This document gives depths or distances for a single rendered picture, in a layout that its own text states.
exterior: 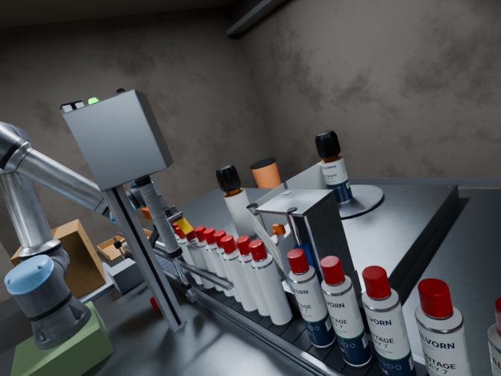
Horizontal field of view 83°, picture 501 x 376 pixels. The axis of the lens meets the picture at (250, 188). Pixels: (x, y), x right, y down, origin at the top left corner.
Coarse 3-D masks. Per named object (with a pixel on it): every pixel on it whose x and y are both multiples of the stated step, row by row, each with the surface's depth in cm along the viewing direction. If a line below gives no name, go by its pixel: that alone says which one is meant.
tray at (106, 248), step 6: (150, 234) 173; (108, 240) 182; (120, 240) 185; (102, 246) 180; (108, 246) 182; (102, 252) 169; (108, 252) 170; (114, 252) 167; (108, 258) 159; (114, 258) 157
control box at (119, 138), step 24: (120, 96) 62; (144, 96) 69; (72, 120) 63; (96, 120) 63; (120, 120) 64; (144, 120) 64; (96, 144) 64; (120, 144) 65; (144, 144) 65; (96, 168) 66; (120, 168) 66; (144, 168) 67
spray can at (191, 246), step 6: (186, 234) 84; (192, 234) 84; (192, 240) 84; (186, 246) 85; (192, 246) 84; (192, 252) 85; (198, 252) 85; (192, 258) 86; (198, 258) 85; (198, 264) 86; (204, 264) 86; (204, 270) 86; (204, 282) 87; (210, 282) 87; (210, 288) 88
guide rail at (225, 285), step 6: (120, 234) 150; (156, 252) 110; (162, 252) 107; (168, 258) 100; (180, 264) 93; (186, 264) 91; (192, 270) 86; (198, 270) 85; (204, 276) 81; (210, 276) 79; (216, 282) 76; (222, 282) 74; (228, 288) 72
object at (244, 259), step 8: (240, 240) 65; (248, 240) 65; (240, 248) 65; (248, 248) 65; (240, 256) 66; (248, 256) 65; (240, 264) 66; (248, 264) 65; (248, 272) 65; (248, 280) 66; (256, 288) 66; (256, 296) 67; (256, 304) 69; (264, 304) 68; (264, 312) 68
